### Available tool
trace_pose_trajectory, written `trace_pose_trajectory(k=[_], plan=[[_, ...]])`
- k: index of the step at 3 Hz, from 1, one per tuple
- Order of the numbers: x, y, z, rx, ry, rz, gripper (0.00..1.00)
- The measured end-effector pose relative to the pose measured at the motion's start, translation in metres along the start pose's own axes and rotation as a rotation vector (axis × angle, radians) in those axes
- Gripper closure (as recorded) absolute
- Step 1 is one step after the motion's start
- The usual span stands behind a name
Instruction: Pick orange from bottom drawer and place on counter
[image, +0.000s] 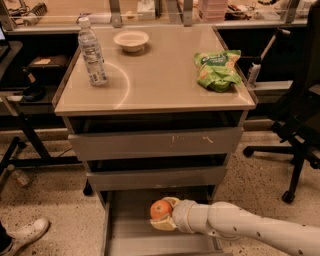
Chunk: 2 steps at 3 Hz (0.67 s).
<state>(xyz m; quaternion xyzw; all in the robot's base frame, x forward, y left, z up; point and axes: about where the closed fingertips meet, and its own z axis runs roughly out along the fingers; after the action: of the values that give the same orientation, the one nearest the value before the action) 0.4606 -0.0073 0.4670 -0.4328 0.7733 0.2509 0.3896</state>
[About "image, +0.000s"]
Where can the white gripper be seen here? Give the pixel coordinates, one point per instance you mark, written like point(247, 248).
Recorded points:
point(181, 214)

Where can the orange fruit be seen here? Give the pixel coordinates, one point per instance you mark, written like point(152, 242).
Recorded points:
point(159, 209)

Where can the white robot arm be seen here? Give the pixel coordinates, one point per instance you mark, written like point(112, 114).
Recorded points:
point(228, 221)

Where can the grey middle drawer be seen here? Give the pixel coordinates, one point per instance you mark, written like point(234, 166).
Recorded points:
point(156, 178)

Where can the grey drawer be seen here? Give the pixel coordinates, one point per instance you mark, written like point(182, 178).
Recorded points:
point(156, 178)
point(148, 144)
point(128, 232)

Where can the grey bottom drawer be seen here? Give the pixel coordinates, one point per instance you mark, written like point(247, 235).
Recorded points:
point(128, 232)

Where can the grey drawer cabinet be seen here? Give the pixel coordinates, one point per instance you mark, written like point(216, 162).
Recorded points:
point(154, 89)

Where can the grey top drawer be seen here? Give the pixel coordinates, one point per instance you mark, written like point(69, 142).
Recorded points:
point(148, 144)

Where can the white sneaker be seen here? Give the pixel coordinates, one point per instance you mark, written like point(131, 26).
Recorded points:
point(13, 241)

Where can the green chip bag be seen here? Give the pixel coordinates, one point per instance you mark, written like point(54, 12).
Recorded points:
point(216, 70)

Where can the black office chair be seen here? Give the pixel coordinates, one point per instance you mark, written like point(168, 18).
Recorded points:
point(296, 115)

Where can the plastic bottle on floor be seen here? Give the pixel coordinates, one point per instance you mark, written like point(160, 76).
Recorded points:
point(18, 175)

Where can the clear plastic water bottle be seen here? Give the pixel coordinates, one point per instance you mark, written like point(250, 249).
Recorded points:
point(91, 52)

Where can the white and black tool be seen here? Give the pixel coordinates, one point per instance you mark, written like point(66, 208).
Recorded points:
point(255, 67)

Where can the white paper bowl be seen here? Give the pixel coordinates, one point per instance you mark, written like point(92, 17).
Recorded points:
point(131, 41)

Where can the black box with label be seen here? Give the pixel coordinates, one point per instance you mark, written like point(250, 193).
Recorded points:
point(49, 69)

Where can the black side desk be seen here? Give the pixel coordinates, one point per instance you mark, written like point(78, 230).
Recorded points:
point(10, 99)

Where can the white tissue box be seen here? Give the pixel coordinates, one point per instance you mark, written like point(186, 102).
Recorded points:
point(146, 10)

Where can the pink stacked bins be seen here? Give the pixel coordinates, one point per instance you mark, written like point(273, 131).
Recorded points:
point(212, 10)

